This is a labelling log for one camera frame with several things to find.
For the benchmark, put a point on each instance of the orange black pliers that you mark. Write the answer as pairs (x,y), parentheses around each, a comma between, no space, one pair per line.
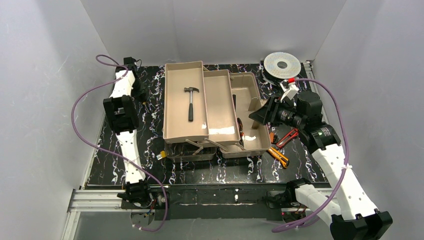
(241,133)

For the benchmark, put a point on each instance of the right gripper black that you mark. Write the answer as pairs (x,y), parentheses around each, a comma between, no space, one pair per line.
(271,110)

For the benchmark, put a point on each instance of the black mounting plate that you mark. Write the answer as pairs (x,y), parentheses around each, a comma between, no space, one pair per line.
(269,201)

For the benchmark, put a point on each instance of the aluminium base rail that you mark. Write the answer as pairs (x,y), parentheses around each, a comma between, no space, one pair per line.
(100,199)

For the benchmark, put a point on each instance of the yellow hex key set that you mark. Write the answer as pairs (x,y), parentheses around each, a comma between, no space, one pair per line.
(161,155)

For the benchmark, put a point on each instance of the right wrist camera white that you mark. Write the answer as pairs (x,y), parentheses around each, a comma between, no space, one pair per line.
(289,88)

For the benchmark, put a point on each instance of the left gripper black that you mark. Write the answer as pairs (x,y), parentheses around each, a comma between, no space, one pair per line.
(129,63)

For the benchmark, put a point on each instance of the beige plastic tool box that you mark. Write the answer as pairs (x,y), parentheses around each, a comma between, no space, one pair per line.
(214,127)

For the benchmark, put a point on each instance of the red utility knife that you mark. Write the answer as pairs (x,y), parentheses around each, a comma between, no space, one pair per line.
(287,138)

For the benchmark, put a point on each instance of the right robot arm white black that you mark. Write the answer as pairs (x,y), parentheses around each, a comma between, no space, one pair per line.
(348,211)

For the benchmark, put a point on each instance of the white tape roll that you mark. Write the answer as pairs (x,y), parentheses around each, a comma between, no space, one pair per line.
(279,66)

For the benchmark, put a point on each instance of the orange black small tool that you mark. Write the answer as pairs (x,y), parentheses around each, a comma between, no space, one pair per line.
(271,137)

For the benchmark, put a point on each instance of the orange utility knife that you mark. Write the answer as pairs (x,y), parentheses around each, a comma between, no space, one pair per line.
(284,161)

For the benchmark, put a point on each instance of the black handled claw hammer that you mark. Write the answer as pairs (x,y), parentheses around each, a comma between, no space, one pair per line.
(190,90)

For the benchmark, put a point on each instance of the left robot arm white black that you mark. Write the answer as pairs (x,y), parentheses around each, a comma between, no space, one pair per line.
(123,120)

